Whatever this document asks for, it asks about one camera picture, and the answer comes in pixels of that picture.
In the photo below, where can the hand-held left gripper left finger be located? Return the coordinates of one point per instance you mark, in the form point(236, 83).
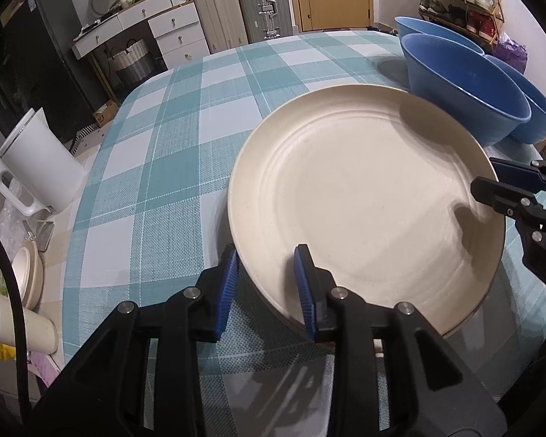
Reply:
point(225, 291)

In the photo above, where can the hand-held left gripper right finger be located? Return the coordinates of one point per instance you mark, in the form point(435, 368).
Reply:
point(302, 291)

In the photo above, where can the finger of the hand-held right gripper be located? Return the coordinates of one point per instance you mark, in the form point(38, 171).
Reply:
point(496, 193)
point(518, 174)

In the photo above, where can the blue bowl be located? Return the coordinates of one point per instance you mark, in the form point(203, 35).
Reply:
point(432, 27)
point(541, 118)
point(459, 86)

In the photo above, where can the stack of cream bowls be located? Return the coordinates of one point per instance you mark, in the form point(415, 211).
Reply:
point(29, 273)

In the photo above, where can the purple bag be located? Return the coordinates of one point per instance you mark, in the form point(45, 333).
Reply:
point(512, 52)

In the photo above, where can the wooden shoe rack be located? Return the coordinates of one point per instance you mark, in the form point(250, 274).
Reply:
point(498, 13)

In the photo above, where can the beige checked cloth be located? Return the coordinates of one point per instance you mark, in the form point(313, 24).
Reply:
point(59, 255)

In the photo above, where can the cream tumbler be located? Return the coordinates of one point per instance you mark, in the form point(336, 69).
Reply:
point(38, 330)

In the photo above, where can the metal stand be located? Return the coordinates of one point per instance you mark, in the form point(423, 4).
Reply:
point(43, 232)

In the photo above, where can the lilac packet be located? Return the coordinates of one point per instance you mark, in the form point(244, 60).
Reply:
point(45, 364)

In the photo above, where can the small cardboard box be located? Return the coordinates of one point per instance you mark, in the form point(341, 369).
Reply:
point(105, 114)

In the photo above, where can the white electric kettle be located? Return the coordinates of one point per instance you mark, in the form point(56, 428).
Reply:
point(41, 168)

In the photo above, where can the clear plastic bag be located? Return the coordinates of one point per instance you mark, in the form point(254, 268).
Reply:
point(9, 218)

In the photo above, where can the woven laundry basket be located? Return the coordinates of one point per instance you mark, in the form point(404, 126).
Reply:
point(134, 66)

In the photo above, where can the white drawer desk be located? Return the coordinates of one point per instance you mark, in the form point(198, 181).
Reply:
point(177, 22)

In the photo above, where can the beige suitcase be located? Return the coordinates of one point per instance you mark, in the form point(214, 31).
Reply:
point(218, 13)

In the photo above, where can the black refrigerator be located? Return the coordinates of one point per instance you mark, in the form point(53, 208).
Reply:
point(50, 63)

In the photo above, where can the silver suitcase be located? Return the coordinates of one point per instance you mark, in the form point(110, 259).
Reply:
point(255, 4)

